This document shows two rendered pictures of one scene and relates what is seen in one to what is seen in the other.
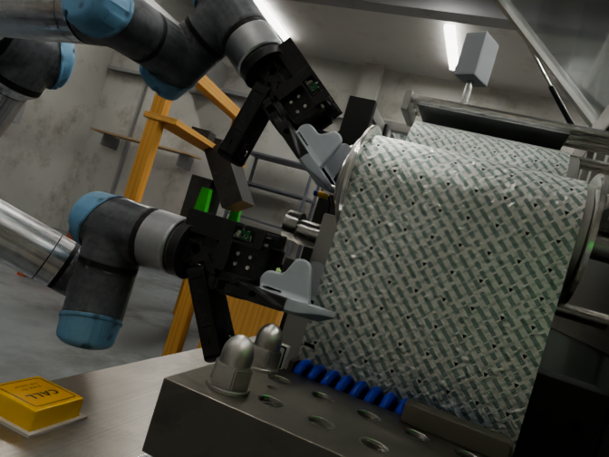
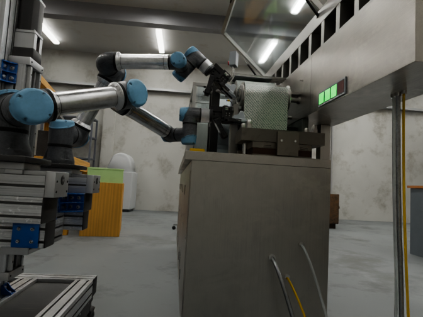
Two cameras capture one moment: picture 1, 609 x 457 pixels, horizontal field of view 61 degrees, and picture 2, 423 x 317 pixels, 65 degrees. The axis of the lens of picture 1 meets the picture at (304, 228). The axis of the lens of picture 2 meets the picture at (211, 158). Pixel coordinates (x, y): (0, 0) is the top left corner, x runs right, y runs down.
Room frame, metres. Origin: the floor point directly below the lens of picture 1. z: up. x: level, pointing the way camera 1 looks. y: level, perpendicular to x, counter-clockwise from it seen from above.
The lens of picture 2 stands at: (-0.92, 0.83, 0.76)
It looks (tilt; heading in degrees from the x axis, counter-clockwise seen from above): 4 degrees up; 335
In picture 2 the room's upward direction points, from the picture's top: 3 degrees clockwise
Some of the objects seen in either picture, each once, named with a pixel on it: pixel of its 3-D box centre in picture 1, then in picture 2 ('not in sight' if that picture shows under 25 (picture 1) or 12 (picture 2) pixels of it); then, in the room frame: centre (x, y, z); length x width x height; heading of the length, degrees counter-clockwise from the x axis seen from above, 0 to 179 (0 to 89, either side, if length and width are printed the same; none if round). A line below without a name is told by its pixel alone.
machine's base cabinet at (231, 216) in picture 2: not in sight; (219, 226); (1.52, -0.40, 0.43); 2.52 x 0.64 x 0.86; 161
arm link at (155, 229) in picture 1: (170, 243); (205, 116); (0.65, 0.15, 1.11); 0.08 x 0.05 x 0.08; 161
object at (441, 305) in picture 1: (420, 326); (265, 119); (0.55, -0.15, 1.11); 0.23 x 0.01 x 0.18; 71
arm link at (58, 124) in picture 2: not in sight; (62, 131); (0.94, 0.82, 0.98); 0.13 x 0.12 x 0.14; 151
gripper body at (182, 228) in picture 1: (227, 256); (220, 115); (0.62, 0.08, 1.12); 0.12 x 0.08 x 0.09; 71
